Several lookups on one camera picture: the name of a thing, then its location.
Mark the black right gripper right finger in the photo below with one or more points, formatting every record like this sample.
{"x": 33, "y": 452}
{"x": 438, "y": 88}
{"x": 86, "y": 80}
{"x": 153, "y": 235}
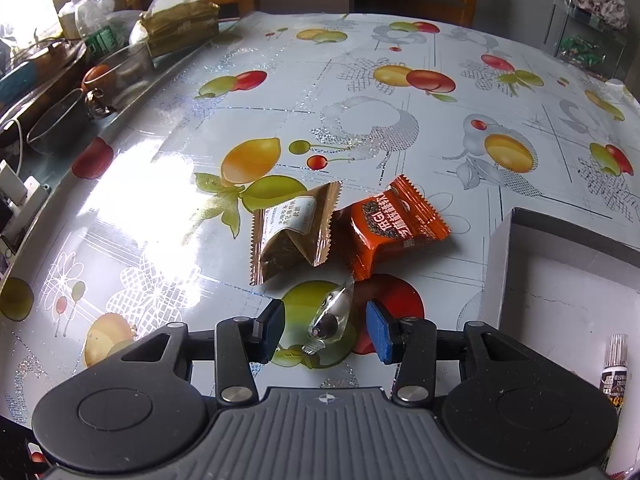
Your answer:
{"x": 411, "y": 344}

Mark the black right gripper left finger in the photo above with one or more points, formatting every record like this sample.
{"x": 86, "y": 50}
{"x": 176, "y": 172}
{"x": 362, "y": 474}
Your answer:
{"x": 239, "y": 342}

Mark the clear round candy packet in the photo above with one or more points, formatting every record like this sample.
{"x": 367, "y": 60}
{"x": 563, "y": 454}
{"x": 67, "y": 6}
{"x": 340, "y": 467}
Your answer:
{"x": 330, "y": 321}

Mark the brown white biscuit packet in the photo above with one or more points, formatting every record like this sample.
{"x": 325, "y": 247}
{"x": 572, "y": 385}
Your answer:
{"x": 292, "y": 233}

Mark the orange snack packet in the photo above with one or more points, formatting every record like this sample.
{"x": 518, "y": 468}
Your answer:
{"x": 385, "y": 226}

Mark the grey cardboard box tray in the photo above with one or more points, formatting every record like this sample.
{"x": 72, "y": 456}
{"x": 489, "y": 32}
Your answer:
{"x": 564, "y": 291}

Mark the fruit pattern tablecloth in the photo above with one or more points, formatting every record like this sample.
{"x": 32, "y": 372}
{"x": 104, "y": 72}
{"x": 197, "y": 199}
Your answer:
{"x": 151, "y": 223}

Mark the glass cup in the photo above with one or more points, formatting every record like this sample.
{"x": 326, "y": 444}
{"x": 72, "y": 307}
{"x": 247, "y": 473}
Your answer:
{"x": 116, "y": 81}

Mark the tissue pack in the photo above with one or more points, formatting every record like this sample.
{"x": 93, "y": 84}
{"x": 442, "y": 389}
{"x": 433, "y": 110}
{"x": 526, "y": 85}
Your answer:
{"x": 172, "y": 25}

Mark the glass shelf cart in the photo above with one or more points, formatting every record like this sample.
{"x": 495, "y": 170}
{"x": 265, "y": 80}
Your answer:
{"x": 578, "y": 37}

